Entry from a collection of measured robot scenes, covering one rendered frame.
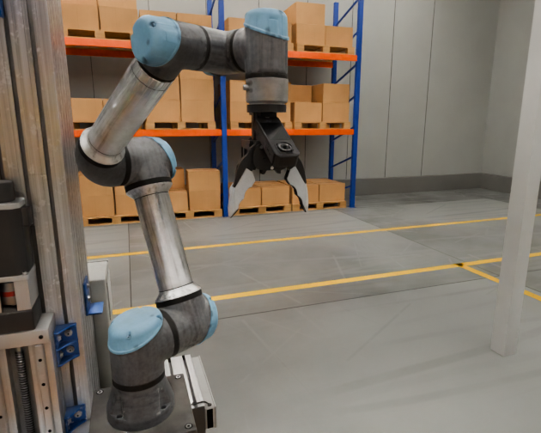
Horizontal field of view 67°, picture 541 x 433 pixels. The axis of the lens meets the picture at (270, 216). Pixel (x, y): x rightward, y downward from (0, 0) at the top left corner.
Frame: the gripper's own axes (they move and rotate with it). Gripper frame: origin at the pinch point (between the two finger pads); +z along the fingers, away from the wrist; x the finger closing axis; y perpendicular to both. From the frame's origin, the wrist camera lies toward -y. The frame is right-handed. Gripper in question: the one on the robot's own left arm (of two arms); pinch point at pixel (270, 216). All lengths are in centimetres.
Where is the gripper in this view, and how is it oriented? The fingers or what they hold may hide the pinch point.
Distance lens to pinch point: 75.8
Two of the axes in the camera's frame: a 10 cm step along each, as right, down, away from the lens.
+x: -9.4, 0.7, -3.2
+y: -3.3, -2.1, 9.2
